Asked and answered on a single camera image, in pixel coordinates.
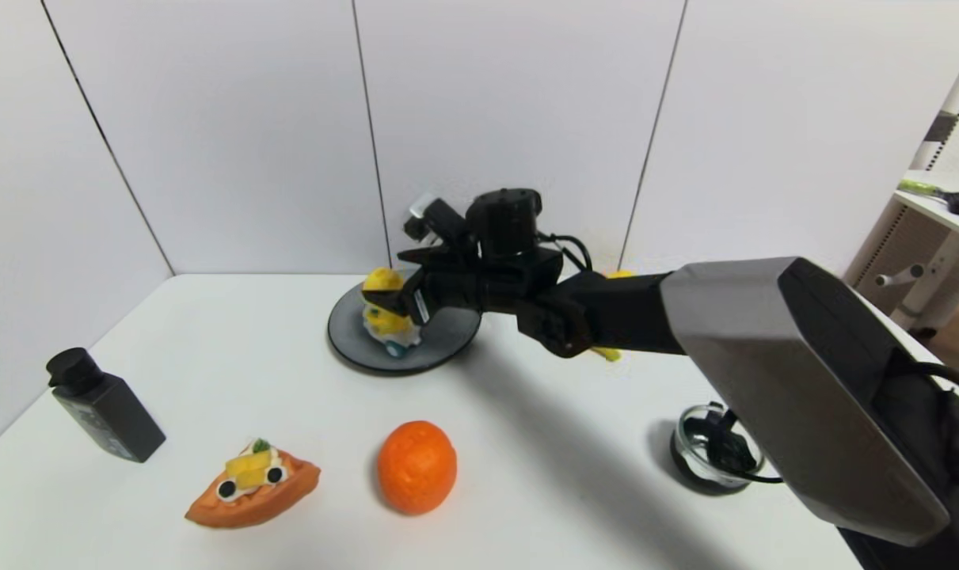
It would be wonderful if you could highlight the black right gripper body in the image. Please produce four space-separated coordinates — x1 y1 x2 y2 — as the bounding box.
398 253 484 325

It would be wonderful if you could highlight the yellow duck toy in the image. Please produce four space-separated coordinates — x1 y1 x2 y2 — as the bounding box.
360 268 423 358

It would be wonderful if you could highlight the gray round plate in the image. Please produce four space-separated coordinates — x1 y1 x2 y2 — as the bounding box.
326 272 483 376

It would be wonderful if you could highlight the orange fruit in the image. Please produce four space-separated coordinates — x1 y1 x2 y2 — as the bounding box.
377 420 459 517

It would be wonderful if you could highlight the yellow banana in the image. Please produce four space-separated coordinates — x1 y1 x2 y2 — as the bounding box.
592 270 638 363

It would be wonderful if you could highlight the orange cake slice toy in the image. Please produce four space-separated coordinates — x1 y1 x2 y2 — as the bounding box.
184 438 322 530

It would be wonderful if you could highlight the black square bottle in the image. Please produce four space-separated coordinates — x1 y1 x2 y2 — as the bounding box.
46 347 167 464

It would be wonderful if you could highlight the glass cup with black base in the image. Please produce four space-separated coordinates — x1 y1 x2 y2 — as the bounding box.
670 402 766 495

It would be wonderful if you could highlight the white desk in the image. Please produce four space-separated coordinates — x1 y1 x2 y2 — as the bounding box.
843 169 959 333

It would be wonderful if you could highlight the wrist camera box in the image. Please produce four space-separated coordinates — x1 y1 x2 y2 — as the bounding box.
404 192 470 243

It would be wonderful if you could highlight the black cable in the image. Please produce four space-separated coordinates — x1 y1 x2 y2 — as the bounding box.
717 408 786 485
538 231 596 275

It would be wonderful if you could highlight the white perforated post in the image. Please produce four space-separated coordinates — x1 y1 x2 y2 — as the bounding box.
913 22 959 172

